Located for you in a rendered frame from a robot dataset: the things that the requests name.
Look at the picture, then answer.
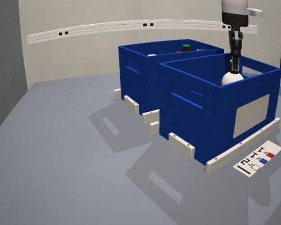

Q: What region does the blue plastic crate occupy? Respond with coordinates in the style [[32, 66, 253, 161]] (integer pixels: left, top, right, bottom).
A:
[[158, 53, 280, 166], [118, 39, 215, 116]]

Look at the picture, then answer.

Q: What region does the white paper pick list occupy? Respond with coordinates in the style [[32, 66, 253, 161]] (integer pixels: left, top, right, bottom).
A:
[[233, 141, 281, 178]]

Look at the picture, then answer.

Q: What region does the green bottle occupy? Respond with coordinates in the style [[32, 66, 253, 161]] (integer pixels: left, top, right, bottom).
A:
[[183, 44, 190, 52]]

